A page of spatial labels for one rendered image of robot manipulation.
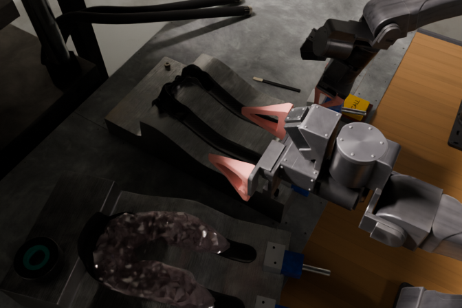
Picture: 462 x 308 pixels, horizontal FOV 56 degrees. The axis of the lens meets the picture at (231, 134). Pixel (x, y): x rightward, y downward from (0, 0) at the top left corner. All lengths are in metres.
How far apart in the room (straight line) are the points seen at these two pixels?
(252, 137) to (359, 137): 0.52
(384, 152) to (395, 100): 0.77
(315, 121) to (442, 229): 0.19
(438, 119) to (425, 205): 0.72
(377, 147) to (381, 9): 0.40
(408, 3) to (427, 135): 0.46
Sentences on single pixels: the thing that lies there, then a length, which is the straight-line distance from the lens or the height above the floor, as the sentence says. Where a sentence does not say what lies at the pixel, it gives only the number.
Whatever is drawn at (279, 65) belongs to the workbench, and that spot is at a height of 0.80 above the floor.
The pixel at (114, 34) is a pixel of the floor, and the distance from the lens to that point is 2.72.
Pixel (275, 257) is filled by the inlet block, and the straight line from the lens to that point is 0.88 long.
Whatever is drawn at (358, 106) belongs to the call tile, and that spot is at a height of 0.84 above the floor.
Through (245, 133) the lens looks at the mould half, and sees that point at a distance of 1.03.
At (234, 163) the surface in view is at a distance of 0.57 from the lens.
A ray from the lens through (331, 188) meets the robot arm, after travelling 0.58.
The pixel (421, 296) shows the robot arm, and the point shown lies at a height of 0.96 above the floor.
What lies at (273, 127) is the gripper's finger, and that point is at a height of 1.18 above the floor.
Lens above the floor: 1.70
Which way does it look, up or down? 53 degrees down
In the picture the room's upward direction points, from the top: straight up
